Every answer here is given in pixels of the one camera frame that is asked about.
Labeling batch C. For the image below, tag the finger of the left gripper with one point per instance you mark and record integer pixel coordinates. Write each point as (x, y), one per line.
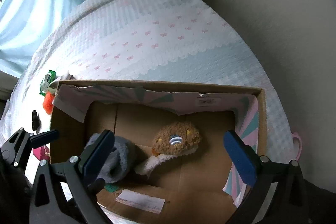
(44, 138)

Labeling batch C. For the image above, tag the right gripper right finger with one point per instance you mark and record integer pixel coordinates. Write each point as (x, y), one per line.
(295, 199)

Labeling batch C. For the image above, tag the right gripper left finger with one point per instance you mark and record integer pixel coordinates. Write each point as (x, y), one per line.
(65, 192)

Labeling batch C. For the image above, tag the magenta cloth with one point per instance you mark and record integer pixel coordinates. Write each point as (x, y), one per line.
(42, 153)

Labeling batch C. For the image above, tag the small black cloth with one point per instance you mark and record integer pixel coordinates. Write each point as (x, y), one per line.
(35, 120)

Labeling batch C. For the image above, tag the orange pompom ball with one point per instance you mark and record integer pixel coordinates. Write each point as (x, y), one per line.
(48, 103)

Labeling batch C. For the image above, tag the green snack packet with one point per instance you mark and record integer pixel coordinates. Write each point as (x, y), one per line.
(46, 81)

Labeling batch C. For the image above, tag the light grey sock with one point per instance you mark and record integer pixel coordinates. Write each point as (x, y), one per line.
(64, 77)

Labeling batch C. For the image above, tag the pink item beside bed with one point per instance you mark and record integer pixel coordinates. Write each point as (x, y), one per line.
(297, 144)

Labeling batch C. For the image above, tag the open cardboard box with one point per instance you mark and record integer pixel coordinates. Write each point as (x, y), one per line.
(178, 169)

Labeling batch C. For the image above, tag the light blue hanging sheet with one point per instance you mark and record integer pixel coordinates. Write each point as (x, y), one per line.
(25, 24)

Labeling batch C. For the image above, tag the patterned bed cover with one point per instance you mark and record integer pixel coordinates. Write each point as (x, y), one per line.
(174, 41)

